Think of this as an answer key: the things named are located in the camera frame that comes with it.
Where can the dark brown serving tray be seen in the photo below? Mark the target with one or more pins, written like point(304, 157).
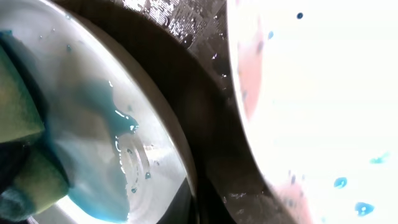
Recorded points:
point(183, 46)

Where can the white plate with red rim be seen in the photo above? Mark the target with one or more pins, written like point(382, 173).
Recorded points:
point(316, 89)

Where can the green scouring sponge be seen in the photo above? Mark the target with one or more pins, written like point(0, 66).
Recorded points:
point(32, 179)

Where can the white plate with blue smear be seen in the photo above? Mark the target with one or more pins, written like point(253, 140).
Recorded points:
point(118, 141)

